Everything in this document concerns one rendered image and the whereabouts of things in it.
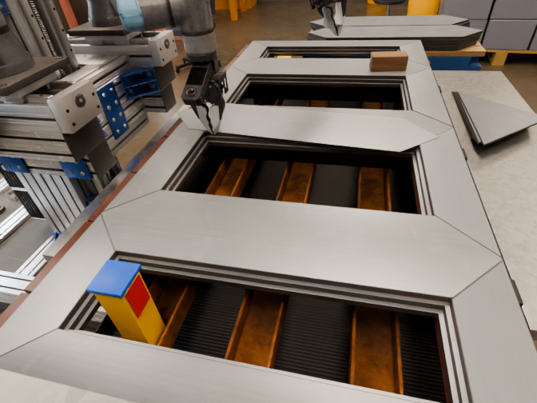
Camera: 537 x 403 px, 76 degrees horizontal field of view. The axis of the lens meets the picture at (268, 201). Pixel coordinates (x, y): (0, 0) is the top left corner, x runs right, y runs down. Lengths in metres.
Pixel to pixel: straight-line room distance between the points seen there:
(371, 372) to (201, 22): 0.77
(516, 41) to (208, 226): 3.91
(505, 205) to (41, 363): 0.93
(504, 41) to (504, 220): 3.45
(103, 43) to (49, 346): 1.12
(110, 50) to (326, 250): 1.13
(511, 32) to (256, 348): 3.93
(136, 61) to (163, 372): 1.14
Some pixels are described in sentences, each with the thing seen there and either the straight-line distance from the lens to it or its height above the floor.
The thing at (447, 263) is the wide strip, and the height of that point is 0.85.
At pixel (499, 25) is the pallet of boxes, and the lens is 4.22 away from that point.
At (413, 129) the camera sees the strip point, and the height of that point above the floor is 0.85.
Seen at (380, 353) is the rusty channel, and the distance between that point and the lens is 0.70.
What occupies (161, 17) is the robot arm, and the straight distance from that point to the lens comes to 0.86.
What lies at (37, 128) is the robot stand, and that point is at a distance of 1.08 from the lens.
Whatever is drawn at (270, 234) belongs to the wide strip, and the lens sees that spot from 0.63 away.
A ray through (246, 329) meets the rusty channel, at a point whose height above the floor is 0.68.
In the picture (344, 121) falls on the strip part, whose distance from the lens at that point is 0.99.
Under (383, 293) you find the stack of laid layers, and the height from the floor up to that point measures 0.84.
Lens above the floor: 1.30
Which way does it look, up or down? 40 degrees down
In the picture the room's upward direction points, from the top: 5 degrees counter-clockwise
